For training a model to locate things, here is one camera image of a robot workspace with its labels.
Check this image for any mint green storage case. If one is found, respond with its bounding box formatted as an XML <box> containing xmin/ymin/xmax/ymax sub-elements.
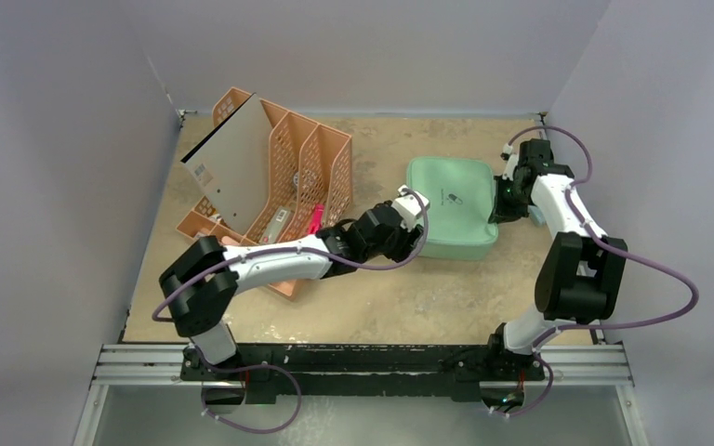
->
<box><xmin>406</xmin><ymin>156</ymin><xmax>499</xmax><ymax>261</ymax></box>

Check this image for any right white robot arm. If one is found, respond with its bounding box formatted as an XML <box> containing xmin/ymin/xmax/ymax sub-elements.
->
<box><xmin>484</xmin><ymin>138</ymin><xmax>627</xmax><ymax>378</ymax></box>

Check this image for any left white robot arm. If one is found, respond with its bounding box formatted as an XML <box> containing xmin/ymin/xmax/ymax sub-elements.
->
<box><xmin>159</xmin><ymin>190</ymin><xmax>430</xmax><ymax>380</ymax></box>

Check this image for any pink marker pen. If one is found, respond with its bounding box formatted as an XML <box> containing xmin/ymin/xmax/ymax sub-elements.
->
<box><xmin>308</xmin><ymin>203</ymin><xmax>324</xmax><ymax>234</ymax></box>

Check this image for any pink plastic desk organizer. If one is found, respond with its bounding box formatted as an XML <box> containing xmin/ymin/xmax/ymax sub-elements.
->
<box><xmin>176</xmin><ymin>86</ymin><xmax>354</xmax><ymax>301</ymax></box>

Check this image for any grey folder board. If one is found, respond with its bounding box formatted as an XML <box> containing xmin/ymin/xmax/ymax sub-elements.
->
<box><xmin>181</xmin><ymin>88</ymin><xmax>272</xmax><ymax>235</ymax></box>

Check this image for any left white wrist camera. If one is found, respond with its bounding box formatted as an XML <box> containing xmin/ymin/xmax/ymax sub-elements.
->
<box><xmin>390</xmin><ymin>185</ymin><xmax>430</xmax><ymax>231</ymax></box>

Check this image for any black table front rail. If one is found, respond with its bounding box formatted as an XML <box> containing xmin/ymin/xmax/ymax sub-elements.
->
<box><xmin>94</xmin><ymin>343</ymin><xmax>632</xmax><ymax>404</ymax></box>

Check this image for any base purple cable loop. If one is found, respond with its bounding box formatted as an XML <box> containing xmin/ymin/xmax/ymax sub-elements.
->
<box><xmin>200</xmin><ymin>359</ymin><xmax>307</xmax><ymax>434</ymax></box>

